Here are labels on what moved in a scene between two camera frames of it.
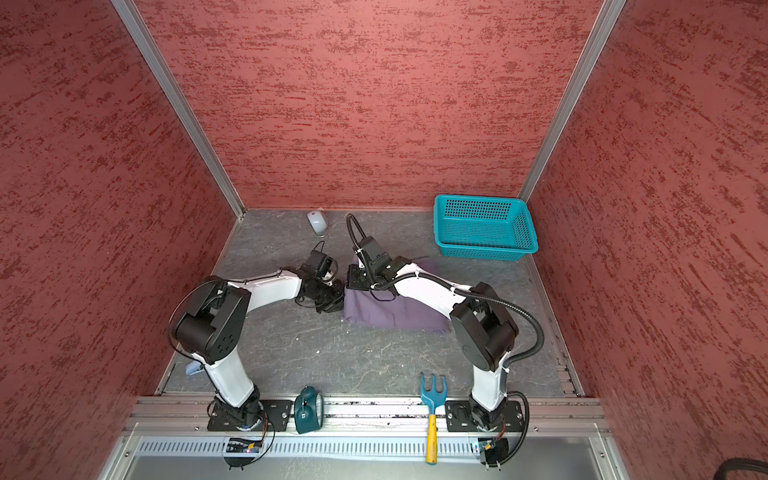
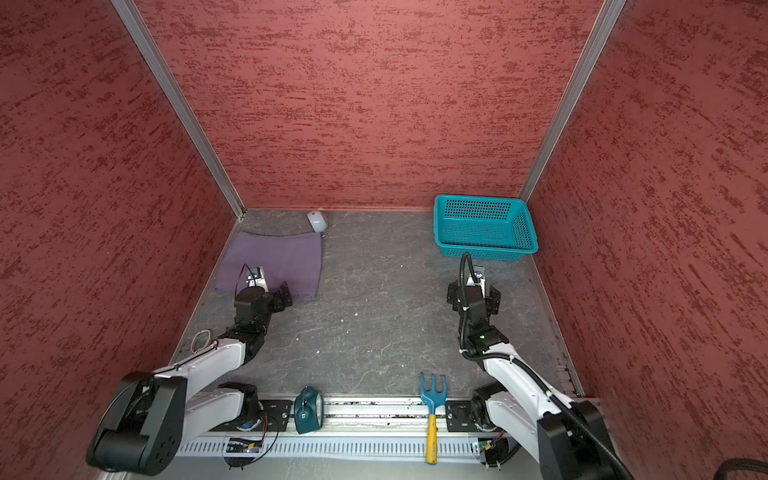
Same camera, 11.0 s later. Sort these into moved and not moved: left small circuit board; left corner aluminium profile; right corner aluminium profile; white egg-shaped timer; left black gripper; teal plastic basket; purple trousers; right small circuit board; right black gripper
Moved: purple trousers; right black gripper; left black gripper
Not moved: left small circuit board; right small circuit board; right corner aluminium profile; left corner aluminium profile; teal plastic basket; white egg-shaped timer
